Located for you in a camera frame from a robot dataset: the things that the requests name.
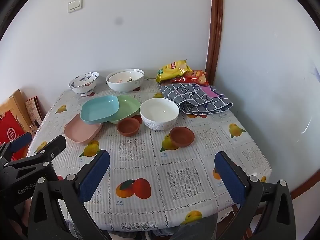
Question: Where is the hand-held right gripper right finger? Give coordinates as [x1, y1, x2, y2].
[212, 151, 297, 240]

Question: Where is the grey checked cloth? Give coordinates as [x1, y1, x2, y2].
[160, 82, 232, 115]

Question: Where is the white bowl orange lettering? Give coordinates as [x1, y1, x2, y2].
[108, 70, 143, 83]

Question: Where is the light blue plate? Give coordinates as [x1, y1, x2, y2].
[80, 95, 120, 125]

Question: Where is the brown wooden door frame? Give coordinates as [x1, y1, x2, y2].
[206, 0, 224, 85]

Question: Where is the light green plate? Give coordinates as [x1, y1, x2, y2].
[109, 95, 141, 125]

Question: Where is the fruit printed tablecloth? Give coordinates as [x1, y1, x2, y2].
[26, 80, 272, 232]

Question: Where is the pink plate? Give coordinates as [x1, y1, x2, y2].
[64, 113, 103, 145]

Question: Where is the white light switch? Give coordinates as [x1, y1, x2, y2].
[68, 0, 83, 13]

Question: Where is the red chip bag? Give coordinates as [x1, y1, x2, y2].
[172, 70, 209, 85]

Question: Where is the patterned cardboard box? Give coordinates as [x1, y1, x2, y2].
[24, 97, 43, 130]

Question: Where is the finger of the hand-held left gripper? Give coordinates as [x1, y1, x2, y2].
[2, 135, 67, 171]
[0, 131, 33, 161]

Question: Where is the yellow chip bag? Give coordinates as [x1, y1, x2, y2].
[156, 59, 192, 82]

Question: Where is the blue and white patterned bowl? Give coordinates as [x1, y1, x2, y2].
[68, 71, 100, 97]

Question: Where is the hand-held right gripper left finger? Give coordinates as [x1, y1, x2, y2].
[27, 149, 112, 240]

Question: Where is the plain white bowl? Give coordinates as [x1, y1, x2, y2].
[140, 98, 180, 131]

